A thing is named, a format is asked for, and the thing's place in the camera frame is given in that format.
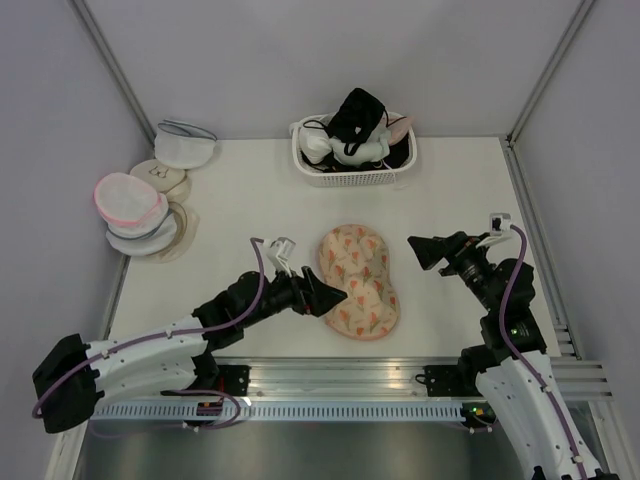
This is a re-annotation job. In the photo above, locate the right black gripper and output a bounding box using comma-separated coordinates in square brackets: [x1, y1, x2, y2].
[407, 230, 500, 313]

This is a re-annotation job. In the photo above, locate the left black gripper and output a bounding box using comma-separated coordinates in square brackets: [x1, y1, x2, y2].
[241, 261, 347, 328]

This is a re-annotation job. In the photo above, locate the floral peach laundry bag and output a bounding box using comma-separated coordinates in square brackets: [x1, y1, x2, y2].
[318, 224, 400, 341]

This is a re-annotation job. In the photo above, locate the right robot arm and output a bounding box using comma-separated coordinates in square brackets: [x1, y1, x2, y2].
[408, 226, 613, 479]

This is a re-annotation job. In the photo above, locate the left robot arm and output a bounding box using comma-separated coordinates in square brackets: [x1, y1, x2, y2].
[32, 267, 347, 434]

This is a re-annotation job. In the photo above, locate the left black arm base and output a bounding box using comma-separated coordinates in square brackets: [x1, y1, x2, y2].
[185, 365, 250, 396]

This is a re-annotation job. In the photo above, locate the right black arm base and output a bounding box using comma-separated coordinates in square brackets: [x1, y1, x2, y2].
[423, 365, 481, 398]

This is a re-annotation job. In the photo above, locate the white plastic laundry basket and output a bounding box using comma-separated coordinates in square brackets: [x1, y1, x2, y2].
[289, 114, 417, 187]

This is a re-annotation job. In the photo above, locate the beige flat laundry bag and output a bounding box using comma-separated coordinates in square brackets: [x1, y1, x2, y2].
[145, 202, 200, 263]

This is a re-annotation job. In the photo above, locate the black bra in basket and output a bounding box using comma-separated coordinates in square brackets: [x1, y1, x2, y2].
[326, 88, 386, 156]

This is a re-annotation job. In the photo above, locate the grey trimmed mesh bag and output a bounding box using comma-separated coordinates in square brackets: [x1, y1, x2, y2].
[105, 209, 178, 257]

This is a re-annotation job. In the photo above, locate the beige round laundry bag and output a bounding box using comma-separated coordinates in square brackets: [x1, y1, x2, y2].
[129, 159, 191, 203]

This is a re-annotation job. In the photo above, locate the white mesh bag blue trim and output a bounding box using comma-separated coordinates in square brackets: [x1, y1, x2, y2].
[154, 119, 218, 170]

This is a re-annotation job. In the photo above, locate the pink trimmed mesh bag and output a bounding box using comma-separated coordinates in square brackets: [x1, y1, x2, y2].
[93, 172, 161, 227]

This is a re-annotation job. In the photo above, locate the pink garment in basket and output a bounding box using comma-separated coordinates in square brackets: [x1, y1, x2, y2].
[381, 116, 414, 147]

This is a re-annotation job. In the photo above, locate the white garment in basket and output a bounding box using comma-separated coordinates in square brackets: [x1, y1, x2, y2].
[298, 119, 391, 167]

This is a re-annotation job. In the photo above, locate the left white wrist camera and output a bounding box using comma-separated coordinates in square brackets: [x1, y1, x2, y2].
[263, 237, 296, 277]

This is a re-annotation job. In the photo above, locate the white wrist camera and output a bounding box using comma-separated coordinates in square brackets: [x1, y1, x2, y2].
[479, 213, 512, 248]
[263, 237, 296, 277]

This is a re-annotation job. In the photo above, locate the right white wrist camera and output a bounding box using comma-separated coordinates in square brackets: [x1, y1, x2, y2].
[479, 213, 512, 248]

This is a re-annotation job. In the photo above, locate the aluminium front rail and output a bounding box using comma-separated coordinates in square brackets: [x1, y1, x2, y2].
[216, 357, 613, 402]

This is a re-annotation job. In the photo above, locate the white slotted cable duct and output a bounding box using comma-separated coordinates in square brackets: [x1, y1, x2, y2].
[92, 400, 464, 422]

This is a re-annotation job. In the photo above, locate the right aluminium side rail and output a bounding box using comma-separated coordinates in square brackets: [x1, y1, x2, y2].
[499, 136, 582, 360]

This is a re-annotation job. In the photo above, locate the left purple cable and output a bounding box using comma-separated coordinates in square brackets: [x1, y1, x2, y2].
[31, 236, 274, 419]

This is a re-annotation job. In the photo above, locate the right aluminium frame post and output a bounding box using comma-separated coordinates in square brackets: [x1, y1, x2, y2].
[505, 0, 597, 148]

